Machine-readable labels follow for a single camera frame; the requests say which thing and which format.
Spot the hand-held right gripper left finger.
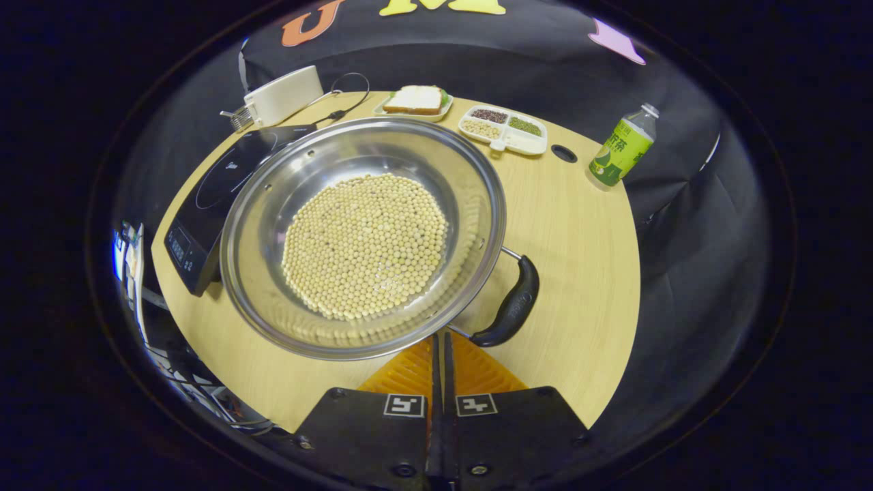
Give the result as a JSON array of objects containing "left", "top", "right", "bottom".
[{"left": 293, "top": 334, "right": 435, "bottom": 486}]

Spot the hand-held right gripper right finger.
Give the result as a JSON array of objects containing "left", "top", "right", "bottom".
[{"left": 443, "top": 333, "right": 591, "bottom": 486}]

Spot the pile of soybeans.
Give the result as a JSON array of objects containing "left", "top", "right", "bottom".
[{"left": 281, "top": 173, "right": 449, "bottom": 321}]

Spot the stainless steel pot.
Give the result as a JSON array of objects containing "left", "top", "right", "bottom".
[{"left": 220, "top": 116, "right": 541, "bottom": 361}]

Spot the black induction cooktop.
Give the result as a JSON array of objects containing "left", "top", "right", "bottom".
[{"left": 164, "top": 124, "right": 318, "bottom": 297}]

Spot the white divided tray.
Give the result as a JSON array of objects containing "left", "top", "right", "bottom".
[{"left": 458, "top": 105, "right": 548, "bottom": 156}]

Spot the green label drink bottle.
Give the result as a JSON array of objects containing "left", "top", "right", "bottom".
[{"left": 589, "top": 103, "right": 660, "bottom": 188}]

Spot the pale green sandwich plate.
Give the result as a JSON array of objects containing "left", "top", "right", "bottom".
[{"left": 372, "top": 92, "right": 454, "bottom": 123}]

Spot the white bread sandwich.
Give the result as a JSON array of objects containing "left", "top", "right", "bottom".
[{"left": 383, "top": 85, "right": 451, "bottom": 115}]

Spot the clear glass measuring cup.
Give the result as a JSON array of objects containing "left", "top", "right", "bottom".
[{"left": 220, "top": 106, "right": 254, "bottom": 132}]

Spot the white toaster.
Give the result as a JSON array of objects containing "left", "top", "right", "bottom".
[{"left": 243, "top": 65, "right": 325, "bottom": 128}]

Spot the black power cable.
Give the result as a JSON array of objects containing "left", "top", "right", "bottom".
[{"left": 300, "top": 72, "right": 371, "bottom": 127}]

